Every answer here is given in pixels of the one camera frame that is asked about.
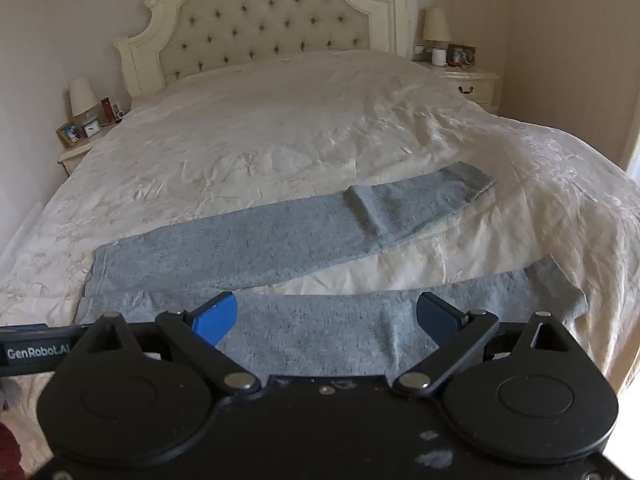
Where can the cream nightstand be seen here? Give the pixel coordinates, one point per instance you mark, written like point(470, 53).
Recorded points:
point(75, 156)
point(475, 82)

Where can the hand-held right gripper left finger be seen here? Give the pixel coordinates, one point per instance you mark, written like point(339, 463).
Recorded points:
point(216, 317)

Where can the cream tufted headboard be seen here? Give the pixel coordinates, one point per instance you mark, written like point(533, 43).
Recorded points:
point(260, 10)

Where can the grey pants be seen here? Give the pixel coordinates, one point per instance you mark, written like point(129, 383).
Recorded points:
point(225, 245)

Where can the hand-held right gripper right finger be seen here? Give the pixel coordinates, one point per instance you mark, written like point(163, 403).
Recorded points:
point(434, 316)

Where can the dark photo frame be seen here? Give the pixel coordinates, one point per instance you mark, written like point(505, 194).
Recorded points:
point(461, 55)

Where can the small white clock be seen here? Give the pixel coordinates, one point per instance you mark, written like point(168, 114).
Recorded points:
point(91, 128)

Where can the cream bedspread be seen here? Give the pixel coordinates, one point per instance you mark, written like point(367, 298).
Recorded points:
point(280, 125)

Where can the gold photo frame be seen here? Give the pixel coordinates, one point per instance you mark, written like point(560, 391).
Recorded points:
point(71, 134)

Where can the cream table lamp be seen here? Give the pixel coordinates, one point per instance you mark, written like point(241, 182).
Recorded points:
point(82, 95)
point(436, 24)

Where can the person's dark red clothing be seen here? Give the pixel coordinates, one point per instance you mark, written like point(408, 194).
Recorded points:
point(9, 452)

